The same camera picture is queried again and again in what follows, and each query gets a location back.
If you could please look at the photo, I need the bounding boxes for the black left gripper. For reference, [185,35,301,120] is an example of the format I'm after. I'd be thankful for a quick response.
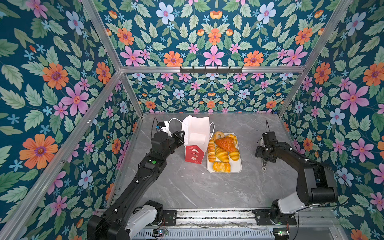
[161,128,185,160]

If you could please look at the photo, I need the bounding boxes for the metal tongs with white tips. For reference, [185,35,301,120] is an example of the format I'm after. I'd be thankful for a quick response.
[262,160,267,171]

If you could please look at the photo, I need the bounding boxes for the red white paper bag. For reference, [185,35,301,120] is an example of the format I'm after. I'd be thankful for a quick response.
[169,115,215,165]

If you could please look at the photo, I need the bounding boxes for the small yellow fake bread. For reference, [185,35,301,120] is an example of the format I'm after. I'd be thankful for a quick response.
[229,151,240,161]

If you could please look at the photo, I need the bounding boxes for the round fluted fake bread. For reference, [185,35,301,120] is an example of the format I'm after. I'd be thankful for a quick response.
[227,134,238,145]

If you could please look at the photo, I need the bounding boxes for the long striped fake bread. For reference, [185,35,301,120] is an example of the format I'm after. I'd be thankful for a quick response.
[207,138,216,163]

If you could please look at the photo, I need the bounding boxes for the tan ring bagel fake bread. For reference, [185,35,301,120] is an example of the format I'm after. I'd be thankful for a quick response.
[213,131,226,141]

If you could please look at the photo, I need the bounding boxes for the orange croissant fake bread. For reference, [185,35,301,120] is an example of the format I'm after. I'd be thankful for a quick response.
[215,137,237,153]

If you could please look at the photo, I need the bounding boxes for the pale ridged fake bread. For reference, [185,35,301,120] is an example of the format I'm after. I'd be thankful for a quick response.
[213,162,231,173]

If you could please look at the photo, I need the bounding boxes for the yellow speckled fake bread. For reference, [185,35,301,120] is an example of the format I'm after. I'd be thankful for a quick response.
[215,146,230,163]

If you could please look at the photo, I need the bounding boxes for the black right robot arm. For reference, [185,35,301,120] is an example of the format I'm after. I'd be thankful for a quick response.
[255,131,338,225]

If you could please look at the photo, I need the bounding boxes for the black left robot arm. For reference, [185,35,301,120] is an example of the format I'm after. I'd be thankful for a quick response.
[87,131,185,240]

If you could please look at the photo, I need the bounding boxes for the white rectangular tray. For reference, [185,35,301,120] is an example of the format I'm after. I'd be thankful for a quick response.
[206,131,242,174]

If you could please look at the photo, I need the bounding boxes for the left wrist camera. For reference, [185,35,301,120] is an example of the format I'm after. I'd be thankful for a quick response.
[156,121,172,137]

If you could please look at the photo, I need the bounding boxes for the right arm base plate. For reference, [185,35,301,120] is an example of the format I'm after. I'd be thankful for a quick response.
[252,209,298,226]

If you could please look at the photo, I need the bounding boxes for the black hook rail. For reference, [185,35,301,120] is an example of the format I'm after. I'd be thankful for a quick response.
[179,66,243,74]

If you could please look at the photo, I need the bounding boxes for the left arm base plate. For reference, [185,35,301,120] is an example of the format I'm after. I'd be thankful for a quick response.
[147,210,178,227]

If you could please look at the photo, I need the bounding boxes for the aluminium front rail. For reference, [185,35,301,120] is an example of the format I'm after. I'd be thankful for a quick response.
[174,207,341,229]

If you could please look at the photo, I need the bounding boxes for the white slotted cable duct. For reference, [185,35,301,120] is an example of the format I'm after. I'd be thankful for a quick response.
[134,229,275,240]

